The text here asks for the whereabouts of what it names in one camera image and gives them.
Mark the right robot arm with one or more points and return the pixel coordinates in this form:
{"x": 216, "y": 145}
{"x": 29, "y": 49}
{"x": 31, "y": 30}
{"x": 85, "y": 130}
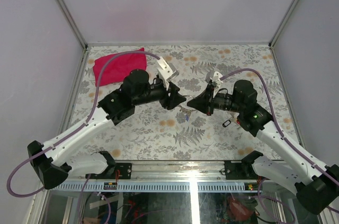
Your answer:
{"x": 314, "y": 183}

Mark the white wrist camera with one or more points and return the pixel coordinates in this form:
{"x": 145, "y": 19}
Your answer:
{"x": 214, "y": 77}
{"x": 166, "y": 71}

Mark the large metal keyring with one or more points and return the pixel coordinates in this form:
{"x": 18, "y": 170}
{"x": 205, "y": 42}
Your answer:
{"x": 185, "y": 109}

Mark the key with black tag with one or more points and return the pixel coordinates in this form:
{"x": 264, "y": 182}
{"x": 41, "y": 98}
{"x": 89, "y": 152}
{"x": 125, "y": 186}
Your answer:
{"x": 226, "y": 123}

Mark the red cloth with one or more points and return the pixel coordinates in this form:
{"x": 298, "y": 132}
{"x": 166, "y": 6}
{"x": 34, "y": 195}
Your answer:
{"x": 119, "y": 68}

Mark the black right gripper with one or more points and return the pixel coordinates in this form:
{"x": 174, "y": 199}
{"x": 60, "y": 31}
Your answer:
{"x": 203, "y": 102}

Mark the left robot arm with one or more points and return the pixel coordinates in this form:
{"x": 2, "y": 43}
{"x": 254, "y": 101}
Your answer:
{"x": 54, "y": 160}

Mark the slotted cable duct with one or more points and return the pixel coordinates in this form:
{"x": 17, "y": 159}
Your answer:
{"x": 128, "y": 186}

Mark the metal mounting rail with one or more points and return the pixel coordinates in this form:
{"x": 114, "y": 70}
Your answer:
{"x": 178, "y": 170}

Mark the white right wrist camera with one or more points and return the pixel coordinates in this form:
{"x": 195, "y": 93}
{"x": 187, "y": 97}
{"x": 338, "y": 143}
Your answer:
{"x": 214, "y": 77}

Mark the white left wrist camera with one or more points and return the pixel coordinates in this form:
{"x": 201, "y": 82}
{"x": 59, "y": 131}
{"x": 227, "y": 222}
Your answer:
{"x": 166, "y": 71}

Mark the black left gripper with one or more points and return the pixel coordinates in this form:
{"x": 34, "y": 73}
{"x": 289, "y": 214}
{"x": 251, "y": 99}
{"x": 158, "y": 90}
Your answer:
{"x": 176, "y": 98}

